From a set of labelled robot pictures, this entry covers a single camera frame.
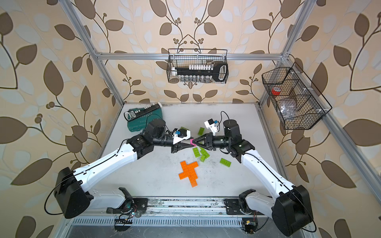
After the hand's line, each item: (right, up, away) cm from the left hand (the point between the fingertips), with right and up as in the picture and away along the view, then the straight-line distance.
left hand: (190, 138), depth 70 cm
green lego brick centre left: (+3, -13, +24) cm, 27 cm away
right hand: (+2, -3, +1) cm, 3 cm away
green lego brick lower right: (+21, -17, +19) cm, 33 cm away
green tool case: (-38, +6, +35) cm, 51 cm away
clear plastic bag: (+47, +13, 0) cm, 48 cm away
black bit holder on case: (-45, +12, +36) cm, 58 cm away
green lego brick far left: (-6, +2, +36) cm, 36 cm away
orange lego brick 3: (0, -22, +15) cm, 27 cm away
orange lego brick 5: (+1, -27, +13) cm, 30 cm away
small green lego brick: (+7, -15, +20) cm, 26 cm away
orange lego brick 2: (+1, -19, +17) cm, 25 cm away
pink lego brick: (+1, -2, -1) cm, 3 cm away
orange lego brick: (-4, -19, +18) cm, 26 cm away
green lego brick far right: (+6, 0, +32) cm, 32 cm away
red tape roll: (+47, +25, +11) cm, 54 cm away
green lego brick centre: (+8, -13, +24) cm, 28 cm away
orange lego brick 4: (-4, -23, +14) cm, 28 cm away
